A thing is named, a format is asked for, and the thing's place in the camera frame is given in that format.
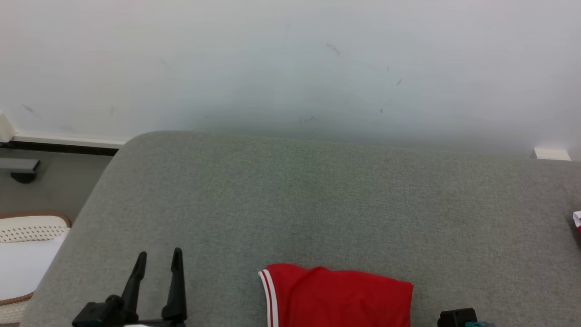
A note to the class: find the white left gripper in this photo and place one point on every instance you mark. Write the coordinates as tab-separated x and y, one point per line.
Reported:
154	324

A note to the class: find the red white basketball jersey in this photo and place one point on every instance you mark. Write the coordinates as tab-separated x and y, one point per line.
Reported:
340	299

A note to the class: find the red shorts with white trim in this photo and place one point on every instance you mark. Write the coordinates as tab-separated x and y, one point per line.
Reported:
577	220

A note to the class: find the white perforated laundry basket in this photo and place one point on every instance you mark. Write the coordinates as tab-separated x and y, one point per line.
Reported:
27	263

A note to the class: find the white and black baseboard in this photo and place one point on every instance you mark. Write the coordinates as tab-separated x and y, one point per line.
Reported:
63	144

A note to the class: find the grey bar with black foot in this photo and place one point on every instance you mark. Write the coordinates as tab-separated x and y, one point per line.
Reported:
20	167

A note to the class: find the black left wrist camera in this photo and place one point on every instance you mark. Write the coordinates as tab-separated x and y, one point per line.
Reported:
97	314

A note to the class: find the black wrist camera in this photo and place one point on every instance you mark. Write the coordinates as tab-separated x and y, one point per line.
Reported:
456	319
97	314

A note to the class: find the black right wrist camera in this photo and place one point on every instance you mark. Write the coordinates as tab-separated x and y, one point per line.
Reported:
456	319

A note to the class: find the white block at wall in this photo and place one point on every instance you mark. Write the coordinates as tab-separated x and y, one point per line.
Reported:
552	154

